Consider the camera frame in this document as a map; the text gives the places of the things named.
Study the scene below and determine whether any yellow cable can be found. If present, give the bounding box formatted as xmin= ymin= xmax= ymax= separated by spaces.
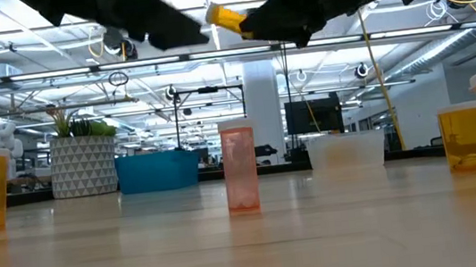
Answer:
xmin=355 ymin=3 xmax=406 ymax=154

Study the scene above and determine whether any black hanging cable loop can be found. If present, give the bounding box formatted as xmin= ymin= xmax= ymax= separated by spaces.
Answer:
xmin=107 ymin=69 xmax=131 ymax=88

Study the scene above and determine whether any black camera rig frame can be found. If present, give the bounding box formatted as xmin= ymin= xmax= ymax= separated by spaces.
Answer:
xmin=171 ymin=81 xmax=251 ymax=153

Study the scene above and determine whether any blue plastic bin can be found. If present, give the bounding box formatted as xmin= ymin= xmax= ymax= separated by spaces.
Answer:
xmin=113 ymin=146 xmax=204 ymax=196

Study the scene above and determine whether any small orange pill bottle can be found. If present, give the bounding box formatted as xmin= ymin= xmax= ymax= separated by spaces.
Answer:
xmin=204 ymin=0 xmax=255 ymax=45

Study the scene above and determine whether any small pink pill bottle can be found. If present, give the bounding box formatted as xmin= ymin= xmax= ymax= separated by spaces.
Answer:
xmin=217 ymin=117 xmax=263 ymax=214

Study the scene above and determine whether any clear plastic bin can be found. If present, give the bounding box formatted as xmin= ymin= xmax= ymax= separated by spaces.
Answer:
xmin=305 ymin=128 xmax=389 ymax=176

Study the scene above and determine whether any succulent in white patterned pot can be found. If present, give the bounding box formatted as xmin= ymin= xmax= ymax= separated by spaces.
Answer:
xmin=43 ymin=100 xmax=125 ymax=201

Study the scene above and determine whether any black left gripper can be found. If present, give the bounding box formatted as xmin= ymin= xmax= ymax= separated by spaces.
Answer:
xmin=15 ymin=0 xmax=211 ymax=67

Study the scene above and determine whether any white round pillar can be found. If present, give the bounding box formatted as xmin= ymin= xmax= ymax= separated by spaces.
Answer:
xmin=241 ymin=59 xmax=288 ymax=168

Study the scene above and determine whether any black monitor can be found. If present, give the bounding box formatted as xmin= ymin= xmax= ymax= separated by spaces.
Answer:
xmin=281 ymin=91 xmax=349 ymax=163

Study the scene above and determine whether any white humanoid robot figure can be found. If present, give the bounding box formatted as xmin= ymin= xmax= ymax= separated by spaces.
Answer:
xmin=0 ymin=120 xmax=28 ymax=182

